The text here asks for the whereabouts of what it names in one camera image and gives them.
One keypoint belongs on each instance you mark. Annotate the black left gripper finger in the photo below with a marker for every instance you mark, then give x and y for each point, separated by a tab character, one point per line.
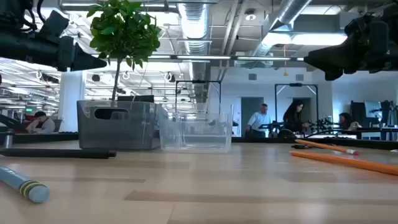
85	59

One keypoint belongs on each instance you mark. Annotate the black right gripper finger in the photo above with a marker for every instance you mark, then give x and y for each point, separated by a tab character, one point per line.
326	62

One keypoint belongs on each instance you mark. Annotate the grey translucent plastic bin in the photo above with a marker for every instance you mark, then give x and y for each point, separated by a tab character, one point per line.
124	133

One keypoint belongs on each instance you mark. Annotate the orange pencil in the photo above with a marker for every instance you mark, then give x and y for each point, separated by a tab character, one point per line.
357	163
326	147

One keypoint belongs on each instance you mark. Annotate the clear barrel black grip pen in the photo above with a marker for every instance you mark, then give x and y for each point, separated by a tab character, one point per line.
300	146

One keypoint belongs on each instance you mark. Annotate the matte black pen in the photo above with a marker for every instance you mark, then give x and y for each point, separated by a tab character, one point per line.
62	153

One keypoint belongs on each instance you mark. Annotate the clear plastic bin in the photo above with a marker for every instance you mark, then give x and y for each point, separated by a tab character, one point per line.
196	146

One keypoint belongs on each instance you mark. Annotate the light blue pencil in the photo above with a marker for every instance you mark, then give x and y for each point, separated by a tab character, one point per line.
34	191

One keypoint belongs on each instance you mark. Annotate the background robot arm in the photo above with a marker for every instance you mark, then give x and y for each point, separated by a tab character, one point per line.
317	124

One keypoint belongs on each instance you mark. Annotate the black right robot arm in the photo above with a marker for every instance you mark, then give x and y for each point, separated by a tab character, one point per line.
392	11

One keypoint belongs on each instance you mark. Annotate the white building column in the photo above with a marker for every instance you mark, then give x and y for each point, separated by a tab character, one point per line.
71	99

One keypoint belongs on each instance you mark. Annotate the green potted plant black pot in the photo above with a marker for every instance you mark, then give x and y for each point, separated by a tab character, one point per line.
124	31

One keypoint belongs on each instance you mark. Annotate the person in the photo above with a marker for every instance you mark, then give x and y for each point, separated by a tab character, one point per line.
292	118
258	121
43	124
345	119

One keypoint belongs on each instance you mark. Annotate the dark background monitor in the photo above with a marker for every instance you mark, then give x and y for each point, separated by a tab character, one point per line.
136	98

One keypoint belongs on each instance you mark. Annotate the grey green door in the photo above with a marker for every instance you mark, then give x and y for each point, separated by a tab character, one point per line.
250	109

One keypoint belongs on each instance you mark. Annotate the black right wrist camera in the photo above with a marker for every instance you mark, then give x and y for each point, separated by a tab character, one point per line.
357	26

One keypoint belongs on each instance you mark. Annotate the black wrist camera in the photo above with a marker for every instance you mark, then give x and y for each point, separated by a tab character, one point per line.
357	26
54	25

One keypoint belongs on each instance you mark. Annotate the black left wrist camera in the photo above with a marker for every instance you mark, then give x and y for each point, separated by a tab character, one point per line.
54	25

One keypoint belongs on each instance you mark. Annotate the black camera gantry frame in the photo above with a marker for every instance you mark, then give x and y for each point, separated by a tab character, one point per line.
295	84
199	81

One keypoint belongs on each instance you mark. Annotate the silver ventilation duct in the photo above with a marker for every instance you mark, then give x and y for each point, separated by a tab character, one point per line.
286	15
194	28

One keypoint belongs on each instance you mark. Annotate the black aluminium table frame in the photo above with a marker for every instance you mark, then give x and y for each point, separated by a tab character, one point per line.
37	138

